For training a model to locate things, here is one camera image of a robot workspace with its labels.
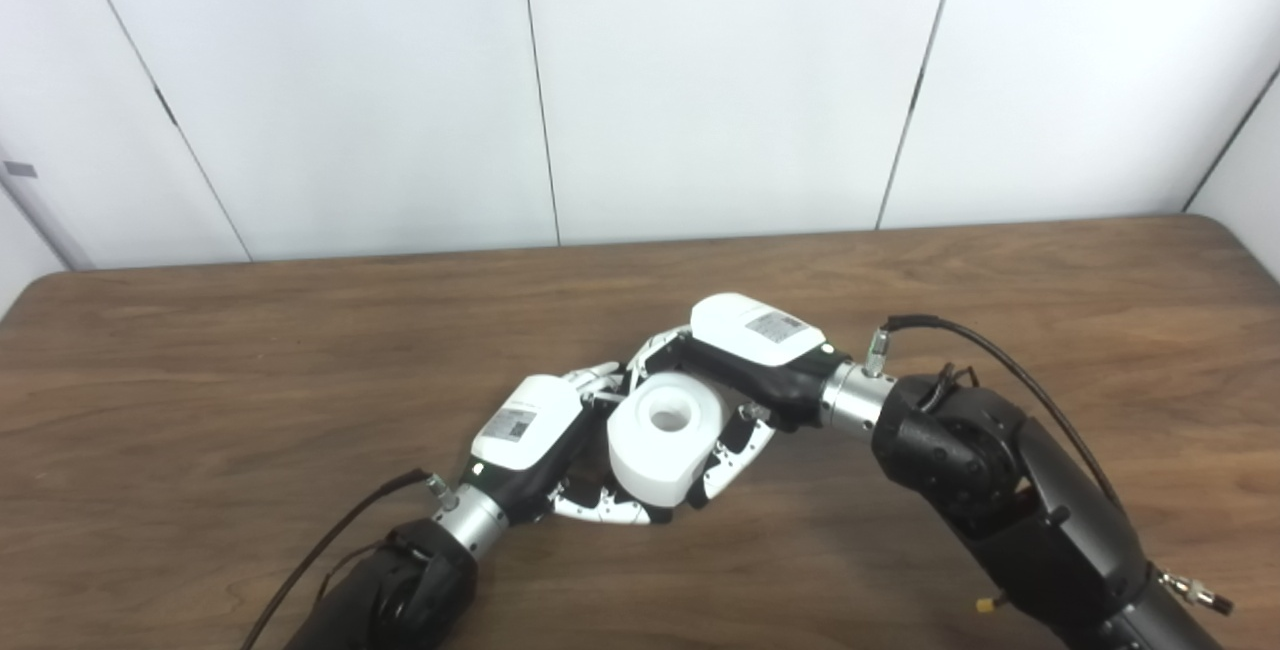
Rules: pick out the small grey wall tag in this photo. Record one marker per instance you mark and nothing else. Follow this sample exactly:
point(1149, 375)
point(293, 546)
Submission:
point(20, 170)

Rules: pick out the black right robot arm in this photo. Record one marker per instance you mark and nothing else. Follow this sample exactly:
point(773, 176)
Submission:
point(1000, 470)

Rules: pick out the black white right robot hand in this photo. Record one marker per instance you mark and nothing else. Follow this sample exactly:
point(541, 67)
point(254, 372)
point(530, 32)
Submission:
point(750, 330)

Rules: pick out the round white piece with holes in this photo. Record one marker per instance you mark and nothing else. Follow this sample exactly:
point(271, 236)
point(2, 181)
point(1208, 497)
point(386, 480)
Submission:
point(650, 450)

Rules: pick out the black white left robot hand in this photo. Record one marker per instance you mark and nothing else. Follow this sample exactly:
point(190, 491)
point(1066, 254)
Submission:
point(525, 420)

